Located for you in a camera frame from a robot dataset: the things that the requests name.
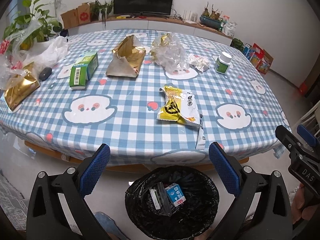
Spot white Acarbose tablets box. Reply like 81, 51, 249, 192
149, 189, 161, 210

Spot right hand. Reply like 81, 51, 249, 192
291, 184, 319, 224

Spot small gold package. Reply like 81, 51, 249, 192
4, 62, 40, 111

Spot clear plastic tube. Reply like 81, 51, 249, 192
157, 181, 172, 217

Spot colourful boxes on floor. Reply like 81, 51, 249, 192
243, 43, 273, 74

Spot clear plastic bag gold wrapper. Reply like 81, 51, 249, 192
150, 33, 189, 75

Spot crumpled white tissue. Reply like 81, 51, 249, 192
188, 54, 210, 73

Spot black computer mouse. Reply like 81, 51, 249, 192
39, 67, 52, 81

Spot white plastic bag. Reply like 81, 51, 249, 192
0, 17, 70, 91

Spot white tv cabinet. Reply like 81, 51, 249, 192
68, 17, 232, 46

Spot small floor plant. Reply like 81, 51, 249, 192
230, 38, 244, 53

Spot green white pill bottle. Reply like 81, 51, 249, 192
214, 51, 232, 75

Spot cardboard boxes red flower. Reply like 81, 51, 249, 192
61, 3, 91, 29

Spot white wifi router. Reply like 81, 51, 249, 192
182, 10, 198, 24

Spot blue white milk carton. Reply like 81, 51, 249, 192
165, 183, 186, 207

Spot blue checkered tablecloth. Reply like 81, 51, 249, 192
1, 29, 289, 166

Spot blue bonsai pot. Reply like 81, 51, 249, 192
200, 2, 223, 30

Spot yellow snack wrapper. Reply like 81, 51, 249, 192
157, 86, 206, 150

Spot green pothos plant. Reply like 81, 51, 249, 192
3, 0, 62, 50

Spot small plant beside tv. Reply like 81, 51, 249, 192
89, 0, 114, 22

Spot black bag trash bin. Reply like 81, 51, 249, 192
125, 166, 219, 239

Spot large gold tissue package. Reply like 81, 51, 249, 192
105, 35, 146, 78

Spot green white medicine box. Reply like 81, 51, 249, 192
69, 51, 99, 90

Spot white bags on cabinet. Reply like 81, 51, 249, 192
222, 15, 237, 37

